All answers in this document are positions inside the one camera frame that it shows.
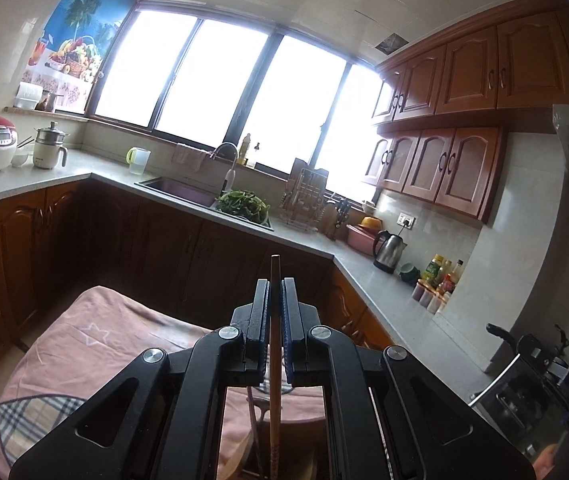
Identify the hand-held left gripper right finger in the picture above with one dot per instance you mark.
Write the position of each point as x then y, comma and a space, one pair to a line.
288, 325

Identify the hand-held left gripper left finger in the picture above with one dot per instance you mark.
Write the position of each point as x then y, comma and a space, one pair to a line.
263, 325

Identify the wooden chopstick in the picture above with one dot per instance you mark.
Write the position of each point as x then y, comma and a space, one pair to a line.
275, 410

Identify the person's right hand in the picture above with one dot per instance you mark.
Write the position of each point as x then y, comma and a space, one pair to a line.
546, 465

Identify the black wok with lid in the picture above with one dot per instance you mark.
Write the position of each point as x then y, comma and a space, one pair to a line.
500, 332

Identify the pink plastic basin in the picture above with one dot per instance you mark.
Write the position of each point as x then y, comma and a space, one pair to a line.
362, 240

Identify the knife block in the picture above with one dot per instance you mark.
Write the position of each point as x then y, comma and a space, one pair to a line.
337, 217

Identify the green leafy vegetables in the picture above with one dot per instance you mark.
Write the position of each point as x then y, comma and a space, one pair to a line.
242, 205

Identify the steel electric kettle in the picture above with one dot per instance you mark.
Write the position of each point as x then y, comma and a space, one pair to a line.
389, 252

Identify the green cup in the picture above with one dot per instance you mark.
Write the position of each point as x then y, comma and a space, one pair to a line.
408, 274

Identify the orange bowl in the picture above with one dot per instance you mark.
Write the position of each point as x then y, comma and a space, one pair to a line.
372, 222

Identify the group of condiment bottles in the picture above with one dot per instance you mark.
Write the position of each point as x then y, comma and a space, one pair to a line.
437, 285

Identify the pink printed tablecloth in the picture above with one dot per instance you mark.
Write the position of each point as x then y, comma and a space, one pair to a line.
114, 340

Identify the kitchen sink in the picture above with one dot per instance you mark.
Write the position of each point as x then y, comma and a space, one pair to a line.
179, 191

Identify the kitchen faucet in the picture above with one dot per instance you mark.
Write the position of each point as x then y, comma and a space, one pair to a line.
229, 170

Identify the wooden base cabinets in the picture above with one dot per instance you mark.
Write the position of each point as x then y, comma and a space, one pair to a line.
114, 250

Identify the dark capped bottle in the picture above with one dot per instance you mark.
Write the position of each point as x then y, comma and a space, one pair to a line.
255, 156

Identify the yellow bottle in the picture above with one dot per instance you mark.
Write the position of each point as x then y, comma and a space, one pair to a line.
246, 150

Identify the pink dish cloth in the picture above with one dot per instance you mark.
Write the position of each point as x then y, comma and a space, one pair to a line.
192, 156

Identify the kitchen window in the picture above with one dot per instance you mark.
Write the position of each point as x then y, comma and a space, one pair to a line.
224, 95

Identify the white electric cooking pot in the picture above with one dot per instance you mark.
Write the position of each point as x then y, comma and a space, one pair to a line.
48, 147

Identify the white bowl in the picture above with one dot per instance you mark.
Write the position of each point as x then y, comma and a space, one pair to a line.
19, 160

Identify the small dark pot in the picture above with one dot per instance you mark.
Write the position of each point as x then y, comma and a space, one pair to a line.
48, 102

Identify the paper towel roll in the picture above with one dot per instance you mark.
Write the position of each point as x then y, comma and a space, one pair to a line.
29, 95

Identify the wall socket with plug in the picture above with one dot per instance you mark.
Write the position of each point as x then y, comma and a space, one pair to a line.
407, 220

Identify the wooden wall cabinets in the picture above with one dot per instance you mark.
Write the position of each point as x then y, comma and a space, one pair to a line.
474, 110

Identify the tropical fruit wall poster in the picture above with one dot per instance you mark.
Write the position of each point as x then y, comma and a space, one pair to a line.
77, 25

